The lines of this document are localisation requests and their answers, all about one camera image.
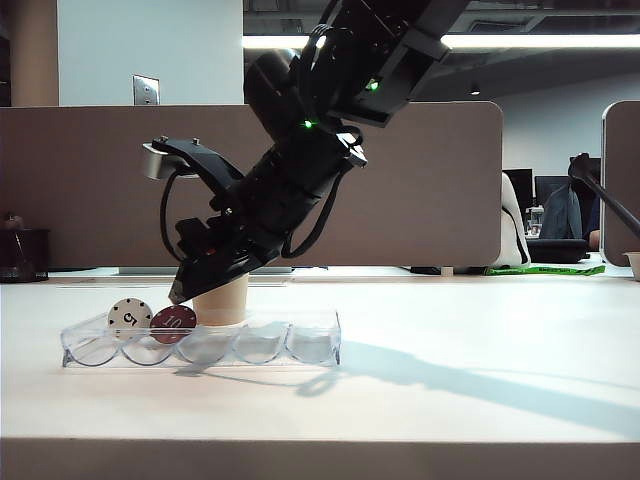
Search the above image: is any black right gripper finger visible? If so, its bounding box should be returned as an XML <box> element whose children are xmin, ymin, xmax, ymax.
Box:
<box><xmin>175</xmin><ymin>218</ymin><xmax>221</xmax><ymax>269</ymax></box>
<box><xmin>169</xmin><ymin>258</ymin><xmax>266</xmax><ymax>305</ymax></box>

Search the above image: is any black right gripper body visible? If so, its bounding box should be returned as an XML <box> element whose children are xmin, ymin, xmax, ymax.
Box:
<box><xmin>209</xmin><ymin>130</ymin><xmax>369</xmax><ymax>262</ymax></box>

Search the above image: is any brown paper cup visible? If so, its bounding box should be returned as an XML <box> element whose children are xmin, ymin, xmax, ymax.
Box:
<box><xmin>192</xmin><ymin>273</ymin><xmax>250</xmax><ymax>326</ymax></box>

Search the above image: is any red poker chip ten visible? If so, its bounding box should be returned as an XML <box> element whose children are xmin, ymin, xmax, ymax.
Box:
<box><xmin>149</xmin><ymin>305</ymin><xmax>196</xmax><ymax>345</ymax></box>

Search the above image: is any white poker chip five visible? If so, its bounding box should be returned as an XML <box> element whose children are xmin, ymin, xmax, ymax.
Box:
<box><xmin>107</xmin><ymin>297</ymin><xmax>154</xmax><ymax>340</ymax></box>

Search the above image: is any clear plastic chip tray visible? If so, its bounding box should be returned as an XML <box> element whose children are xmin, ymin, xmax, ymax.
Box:
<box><xmin>59</xmin><ymin>309</ymin><xmax>342</xmax><ymax>370</ymax></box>

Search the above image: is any wide brown desk divider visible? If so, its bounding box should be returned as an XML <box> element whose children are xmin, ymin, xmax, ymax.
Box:
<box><xmin>0</xmin><ymin>102</ymin><xmax>504</xmax><ymax>270</ymax></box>

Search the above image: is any black computer monitor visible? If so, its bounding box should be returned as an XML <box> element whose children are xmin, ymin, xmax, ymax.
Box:
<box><xmin>502</xmin><ymin>168</ymin><xmax>534</xmax><ymax>211</ymax></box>

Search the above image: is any clear water bottle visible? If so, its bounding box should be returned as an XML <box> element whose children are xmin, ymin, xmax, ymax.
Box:
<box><xmin>524</xmin><ymin>205</ymin><xmax>544</xmax><ymax>237</ymax></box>

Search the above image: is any dark blue computer monitor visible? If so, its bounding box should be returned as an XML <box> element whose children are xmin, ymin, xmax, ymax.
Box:
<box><xmin>534</xmin><ymin>175</ymin><xmax>571</xmax><ymax>201</ymax></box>

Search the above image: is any black zip case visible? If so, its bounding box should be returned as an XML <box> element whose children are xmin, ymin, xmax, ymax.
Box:
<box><xmin>525</xmin><ymin>238</ymin><xmax>591</xmax><ymax>264</ymax></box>

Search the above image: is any blue grey jacket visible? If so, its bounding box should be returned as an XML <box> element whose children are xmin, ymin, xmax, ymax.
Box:
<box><xmin>540</xmin><ymin>182</ymin><xmax>584</xmax><ymax>241</ymax></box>

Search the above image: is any long ceiling light strip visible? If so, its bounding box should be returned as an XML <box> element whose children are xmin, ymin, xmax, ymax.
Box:
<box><xmin>242</xmin><ymin>33</ymin><xmax>640</xmax><ymax>50</ymax></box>

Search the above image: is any brown divider with pale edge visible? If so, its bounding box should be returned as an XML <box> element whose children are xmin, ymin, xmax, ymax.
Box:
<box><xmin>601</xmin><ymin>100</ymin><xmax>640</xmax><ymax>268</ymax></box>

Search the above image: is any black camera cable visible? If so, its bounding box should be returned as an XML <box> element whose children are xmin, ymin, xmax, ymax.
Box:
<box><xmin>159</xmin><ymin>168</ymin><xmax>201</xmax><ymax>265</ymax></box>

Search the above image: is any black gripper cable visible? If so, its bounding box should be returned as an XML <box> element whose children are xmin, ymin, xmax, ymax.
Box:
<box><xmin>279</xmin><ymin>162</ymin><xmax>351</xmax><ymax>260</ymax></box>

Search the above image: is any black camera bracket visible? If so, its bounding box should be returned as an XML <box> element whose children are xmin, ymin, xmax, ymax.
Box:
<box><xmin>152</xmin><ymin>134</ymin><xmax>247</xmax><ymax>201</ymax></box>

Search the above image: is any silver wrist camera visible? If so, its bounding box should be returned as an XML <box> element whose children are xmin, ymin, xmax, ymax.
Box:
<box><xmin>142</xmin><ymin>141</ymin><xmax>176</xmax><ymax>181</ymax></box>

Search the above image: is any metal wall switch plate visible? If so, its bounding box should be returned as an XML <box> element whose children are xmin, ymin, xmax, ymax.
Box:
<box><xmin>132</xmin><ymin>74</ymin><xmax>161</xmax><ymax>106</ymax></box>

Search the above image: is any white bag with black strap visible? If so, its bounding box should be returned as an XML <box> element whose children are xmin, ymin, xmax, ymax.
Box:
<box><xmin>501</xmin><ymin>172</ymin><xmax>532</xmax><ymax>268</ymax></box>

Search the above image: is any green strap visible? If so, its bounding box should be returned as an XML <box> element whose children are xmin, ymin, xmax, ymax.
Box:
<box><xmin>483</xmin><ymin>264</ymin><xmax>606</xmax><ymax>277</ymax></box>

